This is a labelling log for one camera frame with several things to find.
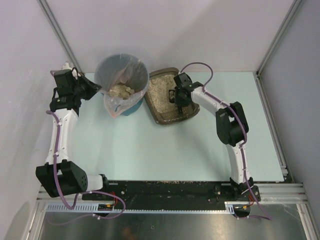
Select brown litter box tray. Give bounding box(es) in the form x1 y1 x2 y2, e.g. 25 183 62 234
144 67 200 126

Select clear plastic bin liner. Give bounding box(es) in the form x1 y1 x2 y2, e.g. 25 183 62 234
94 53 150 116

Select black litter scoop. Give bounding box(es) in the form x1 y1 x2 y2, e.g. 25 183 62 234
168 89 183 116

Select teal trash bin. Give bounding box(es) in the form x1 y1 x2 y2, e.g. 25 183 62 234
99 90 146 118

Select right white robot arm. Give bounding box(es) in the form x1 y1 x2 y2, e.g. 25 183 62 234
169 72 258 202

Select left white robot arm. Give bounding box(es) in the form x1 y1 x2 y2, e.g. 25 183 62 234
35 63 109 198

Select cat litter pellets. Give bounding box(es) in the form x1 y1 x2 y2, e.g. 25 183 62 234
148 74 176 114

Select dumped litter clumps pile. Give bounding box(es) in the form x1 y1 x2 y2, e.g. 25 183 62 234
108 84 135 99

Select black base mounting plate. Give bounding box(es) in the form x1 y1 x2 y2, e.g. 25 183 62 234
82 180 261 213

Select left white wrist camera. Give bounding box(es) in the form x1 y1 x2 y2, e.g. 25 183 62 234
61 62 78 78

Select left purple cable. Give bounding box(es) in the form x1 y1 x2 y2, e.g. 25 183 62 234
46 69 126 226

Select purple cable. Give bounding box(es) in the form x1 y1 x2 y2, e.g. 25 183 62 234
179 61 273 221
46 69 126 226

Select grey slotted cable duct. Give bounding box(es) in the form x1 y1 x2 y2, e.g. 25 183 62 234
46 201 253 215

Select aluminium frame rail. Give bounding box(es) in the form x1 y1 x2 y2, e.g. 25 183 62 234
256 183 308 204

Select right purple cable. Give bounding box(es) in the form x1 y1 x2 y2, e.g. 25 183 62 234
179 61 273 221

